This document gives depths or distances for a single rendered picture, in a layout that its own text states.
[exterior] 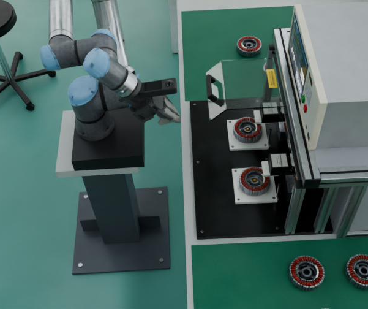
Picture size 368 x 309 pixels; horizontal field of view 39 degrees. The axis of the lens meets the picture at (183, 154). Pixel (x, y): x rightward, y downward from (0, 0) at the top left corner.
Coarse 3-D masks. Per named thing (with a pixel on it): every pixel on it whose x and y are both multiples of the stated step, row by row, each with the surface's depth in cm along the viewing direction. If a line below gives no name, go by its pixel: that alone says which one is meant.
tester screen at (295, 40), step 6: (294, 18) 169; (294, 24) 170; (294, 30) 170; (294, 36) 170; (294, 42) 171; (300, 42) 162; (294, 48) 171; (300, 48) 162; (300, 54) 163; (300, 60) 163; (306, 66) 155; (294, 72) 173; (300, 78) 164
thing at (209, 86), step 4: (208, 76) 185; (208, 80) 184; (212, 80) 186; (208, 84) 183; (208, 88) 182; (208, 92) 181; (208, 96) 180; (212, 96) 180; (216, 96) 182; (212, 100) 181; (216, 100) 181
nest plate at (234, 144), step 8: (232, 120) 209; (232, 128) 207; (264, 128) 206; (232, 136) 204; (264, 136) 204; (232, 144) 202; (240, 144) 202; (248, 144) 201; (256, 144) 201; (264, 144) 201
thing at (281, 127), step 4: (280, 124) 201; (280, 128) 200; (284, 128) 200; (280, 132) 199; (284, 132) 199; (280, 136) 201; (284, 136) 201; (292, 136) 201; (280, 140) 203; (284, 140) 203
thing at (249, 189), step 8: (248, 168) 190; (256, 168) 190; (240, 176) 188; (248, 176) 190; (256, 176) 191; (240, 184) 187; (248, 184) 186; (256, 184) 187; (264, 184) 186; (248, 192) 185; (256, 192) 184; (264, 192) 186
